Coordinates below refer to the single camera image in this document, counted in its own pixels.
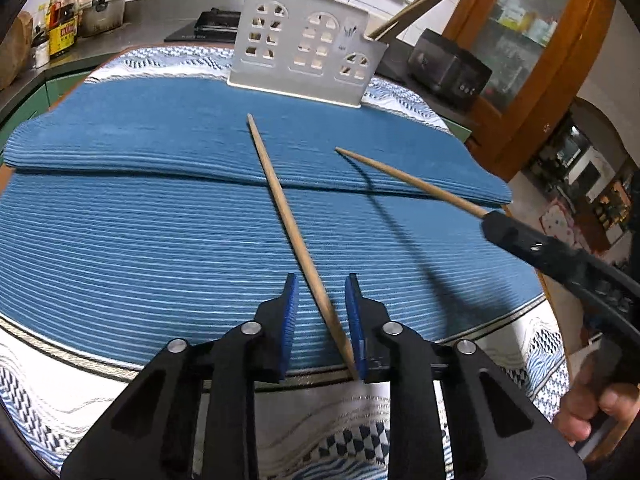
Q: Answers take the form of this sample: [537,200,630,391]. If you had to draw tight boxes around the black gas stove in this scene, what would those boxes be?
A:
[164,7,242,43]

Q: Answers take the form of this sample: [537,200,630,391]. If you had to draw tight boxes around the round wooden chopping block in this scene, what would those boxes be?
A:
[0,12,33,91]

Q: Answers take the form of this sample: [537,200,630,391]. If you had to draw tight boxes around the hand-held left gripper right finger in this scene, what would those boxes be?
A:
[345,274,586,480]

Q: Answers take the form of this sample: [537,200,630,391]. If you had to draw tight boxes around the white plastic chopstick holder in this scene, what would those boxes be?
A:
[227,0,390,110]

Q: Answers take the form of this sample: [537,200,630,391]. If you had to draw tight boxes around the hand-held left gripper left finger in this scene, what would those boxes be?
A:
[60,274,301,480]

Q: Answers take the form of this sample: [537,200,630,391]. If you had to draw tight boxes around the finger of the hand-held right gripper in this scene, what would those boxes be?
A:
[481,209,608,318]

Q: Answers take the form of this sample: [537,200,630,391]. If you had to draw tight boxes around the person's right hand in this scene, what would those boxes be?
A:
[554,345,640,448]

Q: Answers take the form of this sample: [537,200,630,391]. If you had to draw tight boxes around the blue striped cloth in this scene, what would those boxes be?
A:
[0,75,546,376]

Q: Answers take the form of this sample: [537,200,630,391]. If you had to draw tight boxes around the black countertop appliance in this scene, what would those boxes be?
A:
[407,29,493,113]

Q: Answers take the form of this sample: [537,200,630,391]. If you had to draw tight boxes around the pink dotted cloth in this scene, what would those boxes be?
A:
[539,199,581,251]

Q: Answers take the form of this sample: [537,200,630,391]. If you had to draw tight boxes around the wooden glass door cabinet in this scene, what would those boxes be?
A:
[442,0,616,181]

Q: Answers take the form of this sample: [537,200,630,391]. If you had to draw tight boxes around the long wooden chopstick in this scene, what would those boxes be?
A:
[335,146,493,219]
[369,0,451,40]
[246,113,362,381]

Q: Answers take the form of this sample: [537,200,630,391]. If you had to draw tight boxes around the steel pressure cooker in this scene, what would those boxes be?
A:
[77,0,136,38]

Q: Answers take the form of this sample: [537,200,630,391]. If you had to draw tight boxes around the white blue patterned tablecloth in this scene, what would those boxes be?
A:
[0,45,571,480]

